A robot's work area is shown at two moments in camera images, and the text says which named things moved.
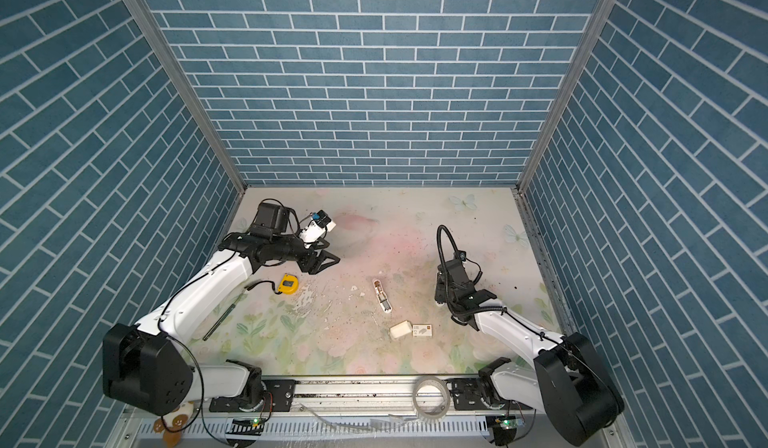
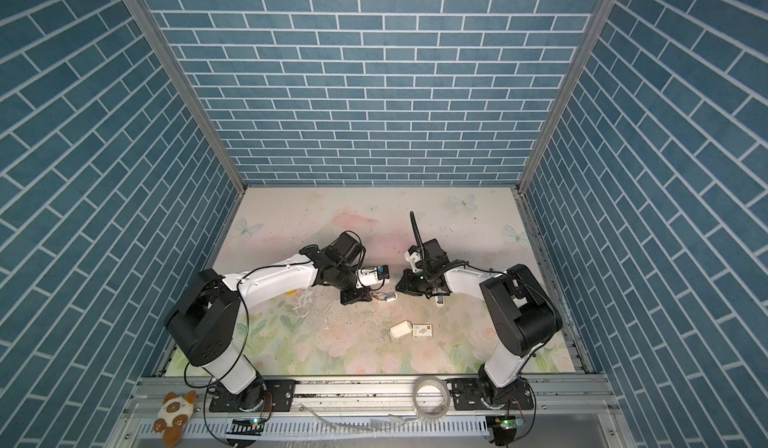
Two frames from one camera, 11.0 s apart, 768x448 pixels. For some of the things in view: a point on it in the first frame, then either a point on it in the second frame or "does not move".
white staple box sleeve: [422, 330] does not move
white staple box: [400, 330] does not move
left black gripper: [315, 266] to [357, 295]
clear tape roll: [432, 380] does not move
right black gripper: [439, 291] to [408, 286]
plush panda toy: [172, 424] does not move
